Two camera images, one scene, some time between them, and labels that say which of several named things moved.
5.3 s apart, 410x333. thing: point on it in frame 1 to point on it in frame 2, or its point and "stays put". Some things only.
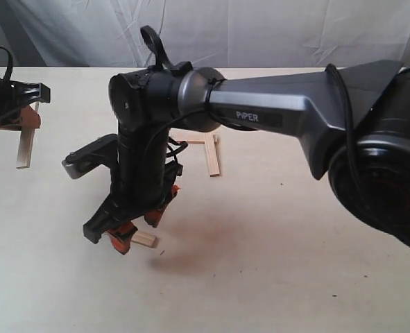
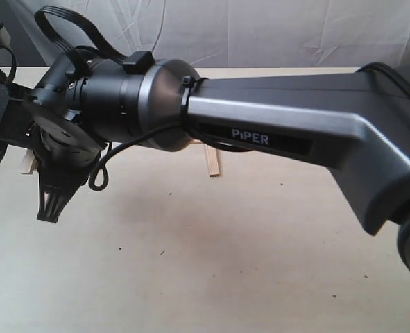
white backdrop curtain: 209,32 stays put
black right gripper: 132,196 to 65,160
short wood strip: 211,155 stays put
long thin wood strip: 26,146 to 29,164
